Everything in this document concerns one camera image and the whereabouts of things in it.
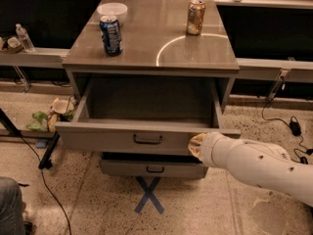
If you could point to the grey bottom drawer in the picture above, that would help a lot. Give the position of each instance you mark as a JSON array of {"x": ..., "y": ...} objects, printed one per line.
[{"x": 152, "y": 165}]

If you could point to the tan padded gripper tip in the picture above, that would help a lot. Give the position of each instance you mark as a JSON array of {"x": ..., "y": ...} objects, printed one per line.
[{"x": 208, "y": 149}]

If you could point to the grey drawer cabinet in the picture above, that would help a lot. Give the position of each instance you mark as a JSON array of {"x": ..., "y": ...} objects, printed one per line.
[{"x": 154, "y": 41}]

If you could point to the gold soda can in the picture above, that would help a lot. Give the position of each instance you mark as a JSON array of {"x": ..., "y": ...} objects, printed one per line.
[{"x": 196, "y": 10}]

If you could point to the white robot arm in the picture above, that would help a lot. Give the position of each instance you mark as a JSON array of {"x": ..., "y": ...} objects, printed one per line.
[{"x": 255, "y": 163}]

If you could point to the black tripod leg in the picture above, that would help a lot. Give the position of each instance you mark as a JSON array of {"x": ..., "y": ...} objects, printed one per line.
[{"x": 45, "y": 162}]

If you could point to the clear water bottle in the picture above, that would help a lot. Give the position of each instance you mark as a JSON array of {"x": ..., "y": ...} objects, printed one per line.
[{"x": 24, "y": 38}]

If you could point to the blue soda can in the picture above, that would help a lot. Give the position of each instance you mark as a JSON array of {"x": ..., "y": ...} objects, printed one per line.
[{"x": 111, "y": 35}]

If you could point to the blue tape cross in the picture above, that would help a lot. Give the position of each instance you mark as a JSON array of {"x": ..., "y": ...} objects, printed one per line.
[{"x": 149, "y": 195}]

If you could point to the grey drawer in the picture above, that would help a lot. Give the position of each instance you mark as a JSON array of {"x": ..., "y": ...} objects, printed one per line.
[
  {"x": 155, "y": 115},
  {"x": 152, "y": 165}
]

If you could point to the person leg grey trousers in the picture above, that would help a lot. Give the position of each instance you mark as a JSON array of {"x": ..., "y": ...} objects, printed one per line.
[{"x": 11, "y": 221}]

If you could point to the bowl on left shelf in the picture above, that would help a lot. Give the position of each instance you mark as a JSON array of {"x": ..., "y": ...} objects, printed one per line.
[{"x": 10, "y": 45}]

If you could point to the grey top drawer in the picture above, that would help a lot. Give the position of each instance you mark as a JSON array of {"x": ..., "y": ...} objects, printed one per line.
[{"x": 155, "y": 115}]

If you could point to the black power adapter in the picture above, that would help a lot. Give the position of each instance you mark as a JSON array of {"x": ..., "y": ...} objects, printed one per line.
[{"x": 295, "y": 126}]

